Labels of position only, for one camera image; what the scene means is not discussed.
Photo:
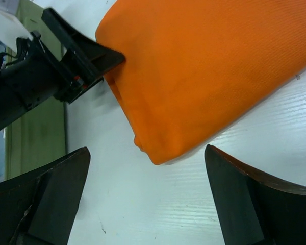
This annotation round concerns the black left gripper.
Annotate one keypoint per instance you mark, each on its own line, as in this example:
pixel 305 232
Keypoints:
pixel 36 74

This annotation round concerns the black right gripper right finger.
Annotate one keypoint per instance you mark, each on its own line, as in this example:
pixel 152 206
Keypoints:
pixel 253 206

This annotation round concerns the orange cloth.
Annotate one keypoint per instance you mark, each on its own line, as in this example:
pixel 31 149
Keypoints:
pixel 194 67

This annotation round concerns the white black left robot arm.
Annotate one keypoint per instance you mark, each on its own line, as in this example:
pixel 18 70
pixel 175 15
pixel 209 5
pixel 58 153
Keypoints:
pixel 36 74

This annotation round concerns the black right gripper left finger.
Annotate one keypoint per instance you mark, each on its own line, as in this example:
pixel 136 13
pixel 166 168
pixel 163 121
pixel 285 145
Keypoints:
pixel 39 207

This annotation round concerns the light green hard suitcase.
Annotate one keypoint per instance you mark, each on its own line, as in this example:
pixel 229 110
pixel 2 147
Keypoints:
pixel 38 137

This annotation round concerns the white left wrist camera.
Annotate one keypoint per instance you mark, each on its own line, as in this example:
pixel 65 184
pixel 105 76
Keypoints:
pixel 10 26

